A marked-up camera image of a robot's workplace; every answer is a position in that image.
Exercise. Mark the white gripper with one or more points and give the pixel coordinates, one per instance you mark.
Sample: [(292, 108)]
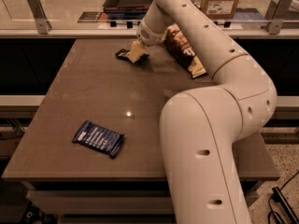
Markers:
[(150, 36)]

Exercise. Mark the black chocolate rxbar wrapper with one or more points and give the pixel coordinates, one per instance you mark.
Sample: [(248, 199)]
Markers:
[(122, 54)]

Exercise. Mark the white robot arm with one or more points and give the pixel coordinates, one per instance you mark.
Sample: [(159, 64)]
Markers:
[(198, 127)]

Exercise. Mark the blue blueberry rxbar wrapper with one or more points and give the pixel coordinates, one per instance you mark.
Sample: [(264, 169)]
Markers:
[(98, 138)]

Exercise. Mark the brown yellow chip bag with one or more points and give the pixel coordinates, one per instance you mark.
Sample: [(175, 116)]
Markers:
[(178, 46)]

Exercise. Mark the cardboard box with label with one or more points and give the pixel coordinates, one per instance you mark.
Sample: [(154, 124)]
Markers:
[(219, 9)]

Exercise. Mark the black power strip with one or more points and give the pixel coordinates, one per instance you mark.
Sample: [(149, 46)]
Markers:
[(279, 198)]

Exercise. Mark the left metal glass bracket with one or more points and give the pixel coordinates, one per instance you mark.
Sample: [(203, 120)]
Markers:
[(42, 24)]

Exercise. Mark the metal glass bracket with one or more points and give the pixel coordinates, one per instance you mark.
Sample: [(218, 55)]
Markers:
[(282, 14), (42, 24)]

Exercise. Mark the right metal glass bracket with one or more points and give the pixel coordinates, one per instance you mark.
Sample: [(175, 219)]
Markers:
[(282, 14)]

